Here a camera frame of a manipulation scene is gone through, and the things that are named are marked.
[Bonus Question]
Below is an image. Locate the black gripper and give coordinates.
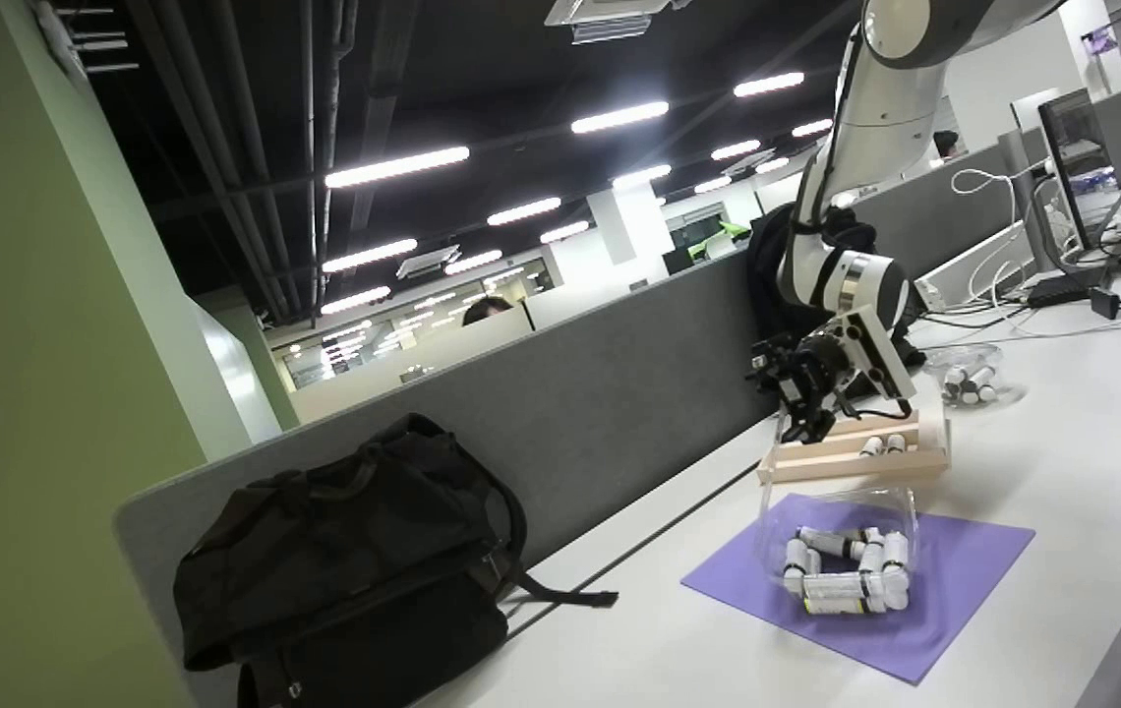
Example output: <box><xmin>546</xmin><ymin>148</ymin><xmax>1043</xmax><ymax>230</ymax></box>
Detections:
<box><xmin>752</xmin><ymin>325</ymin><xmax>857</xmax><ymax>445</ymax></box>

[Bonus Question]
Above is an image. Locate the light wooden tray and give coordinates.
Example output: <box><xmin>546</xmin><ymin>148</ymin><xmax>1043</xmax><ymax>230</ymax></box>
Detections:
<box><xmin>757</xmin><ymin>405</ymin><xmax>957</xmax><ymax>486</ymax></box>

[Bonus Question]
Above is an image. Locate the clear plastic bowl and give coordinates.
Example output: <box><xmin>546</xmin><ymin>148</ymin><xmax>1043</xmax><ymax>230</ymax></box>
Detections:
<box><xmin>932</xmin><ymin>342</ymin><xmax>1030</xmax><ymax>411</ymax></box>

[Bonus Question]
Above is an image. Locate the gray office divider panel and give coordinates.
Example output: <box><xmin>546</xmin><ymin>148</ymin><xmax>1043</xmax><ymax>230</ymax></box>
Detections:
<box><xmin>110</xmin><ymin>249</ymin><xmax>799</xmax><ymax>708</ymax></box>

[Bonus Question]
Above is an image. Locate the purple mat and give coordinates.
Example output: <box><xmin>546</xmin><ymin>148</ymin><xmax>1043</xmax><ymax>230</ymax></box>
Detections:
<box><xmin>675</xmin><ymin>486</ymin><xmax>1037</xmax><ymax>688</ymax></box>

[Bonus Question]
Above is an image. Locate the low gray desk partition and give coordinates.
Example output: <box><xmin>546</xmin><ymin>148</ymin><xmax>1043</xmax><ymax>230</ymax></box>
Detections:
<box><xmin>844</xmin><ymin>132</ymin><xmax>1045</xmax><ymax>313</ymax></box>

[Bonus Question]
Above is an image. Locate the black chair back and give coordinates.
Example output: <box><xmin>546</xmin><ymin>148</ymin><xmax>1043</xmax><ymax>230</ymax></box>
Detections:
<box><xmin>456</xmin><ymin>291</ymin><xmax>540</xmax><ymax>333</ymax></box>

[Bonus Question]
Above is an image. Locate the black computer monitor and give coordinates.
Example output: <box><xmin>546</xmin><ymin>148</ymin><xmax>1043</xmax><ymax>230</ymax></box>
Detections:
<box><xmin>1034</xmin><ymin>81</ymin><xmax>1121</xmax><ymax>261</ymax></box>

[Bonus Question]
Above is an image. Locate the ceiling air vent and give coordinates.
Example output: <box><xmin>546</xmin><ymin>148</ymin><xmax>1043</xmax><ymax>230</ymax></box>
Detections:
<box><xmin>540</xmin><ymin>0</ymin><xmax>692</xmax><ymax>51</ymax></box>

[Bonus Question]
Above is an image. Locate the black duffel bag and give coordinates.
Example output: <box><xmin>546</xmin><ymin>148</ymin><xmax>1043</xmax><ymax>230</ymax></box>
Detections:
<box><xmin>169</xmin><ymin>410</ymin><xmax>620</xmax><ymax>708</ymax></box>

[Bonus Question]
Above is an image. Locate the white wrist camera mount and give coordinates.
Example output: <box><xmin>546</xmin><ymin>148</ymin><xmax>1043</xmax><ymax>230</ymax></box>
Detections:
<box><xmin>850</xmin><ymin>331</ymin><xmax>921</xmax><ymax>423</ymax></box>

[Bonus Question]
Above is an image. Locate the black power cable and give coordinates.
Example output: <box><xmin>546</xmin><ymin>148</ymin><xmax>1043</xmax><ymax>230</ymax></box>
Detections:
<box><xmin>1021</xmin><ymin>268</ymin><xmax>1121</xmax><ymax>323</ymax></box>

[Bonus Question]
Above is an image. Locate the white cable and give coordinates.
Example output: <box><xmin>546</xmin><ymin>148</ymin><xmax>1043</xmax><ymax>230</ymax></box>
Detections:
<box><xmin>946</xmin><ymin>158</ymin><xmax>1045</xmax><ymax>203</ymax></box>

